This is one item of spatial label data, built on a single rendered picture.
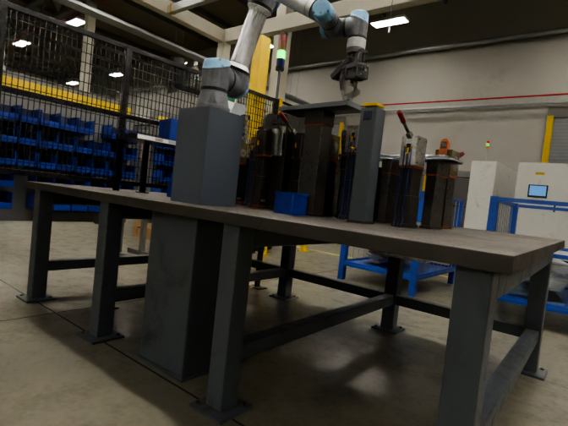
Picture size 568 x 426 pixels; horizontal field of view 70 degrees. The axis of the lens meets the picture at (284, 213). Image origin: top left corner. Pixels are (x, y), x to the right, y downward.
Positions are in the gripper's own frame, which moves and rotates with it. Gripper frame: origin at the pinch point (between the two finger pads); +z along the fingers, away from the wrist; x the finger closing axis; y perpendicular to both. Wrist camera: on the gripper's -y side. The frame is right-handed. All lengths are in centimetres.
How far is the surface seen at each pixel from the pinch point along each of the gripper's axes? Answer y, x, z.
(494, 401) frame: 69, 5, 95
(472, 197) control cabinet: -311, 764, -2
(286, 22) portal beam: -376, 250, -218
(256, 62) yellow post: -152, 55, -60
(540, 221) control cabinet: -181, 794, 33
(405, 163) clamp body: 22.2, 14.3, 23.5
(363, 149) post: 14.9, -2.9, 20.5
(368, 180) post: 18.2, -2.2, 32.2
